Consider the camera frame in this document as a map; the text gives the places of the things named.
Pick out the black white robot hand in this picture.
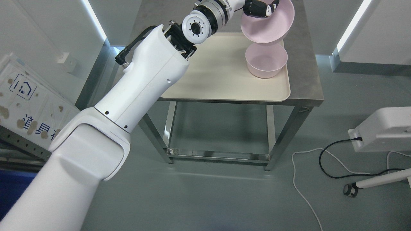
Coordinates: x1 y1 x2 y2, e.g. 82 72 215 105
229 0 280 19

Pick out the pink bowl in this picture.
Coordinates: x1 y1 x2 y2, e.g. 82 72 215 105
245 43 288 79
240 0 295 43

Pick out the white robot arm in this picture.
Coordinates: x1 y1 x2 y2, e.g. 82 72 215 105
1 0 245 231

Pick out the metal shelf rack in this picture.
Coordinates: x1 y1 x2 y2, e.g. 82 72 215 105
0 126 51 172

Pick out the beige plastic tray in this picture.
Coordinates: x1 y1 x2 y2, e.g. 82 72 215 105
161 33 291 104

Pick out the white machine housing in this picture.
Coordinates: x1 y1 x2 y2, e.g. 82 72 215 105
348 107 411 152

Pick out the white stand leg with caster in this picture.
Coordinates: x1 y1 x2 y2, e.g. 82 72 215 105
343 168 411 198

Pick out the white sign board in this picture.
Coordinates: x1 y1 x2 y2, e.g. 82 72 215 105
0 54 79 149

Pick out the blue bin lower left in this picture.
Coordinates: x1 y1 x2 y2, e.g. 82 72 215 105
0 169 37 220

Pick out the black power cable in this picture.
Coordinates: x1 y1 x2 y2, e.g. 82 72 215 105
319 137 405 179

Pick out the white floor cable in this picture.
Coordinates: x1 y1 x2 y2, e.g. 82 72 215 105
292 148 411 231

